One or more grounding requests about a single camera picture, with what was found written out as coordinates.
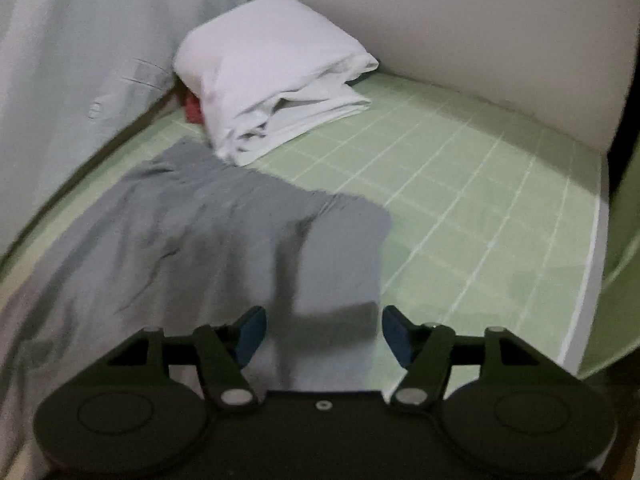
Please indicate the green grid bed mat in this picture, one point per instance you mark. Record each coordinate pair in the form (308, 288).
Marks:
(475, 200)

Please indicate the carrot printed pale blue blanket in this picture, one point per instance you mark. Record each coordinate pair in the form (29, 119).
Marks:
(65, 60)

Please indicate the white folded cloth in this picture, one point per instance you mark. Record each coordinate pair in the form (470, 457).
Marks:
(260, 65)

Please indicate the grey garment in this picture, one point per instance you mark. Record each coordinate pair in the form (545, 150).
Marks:
(200, 240)

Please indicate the red garment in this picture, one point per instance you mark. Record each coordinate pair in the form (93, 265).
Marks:
(192, 110)

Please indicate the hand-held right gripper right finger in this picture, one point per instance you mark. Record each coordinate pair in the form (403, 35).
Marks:
(397, 335)

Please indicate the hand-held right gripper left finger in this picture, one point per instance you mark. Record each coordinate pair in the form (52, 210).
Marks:
(250, 335)

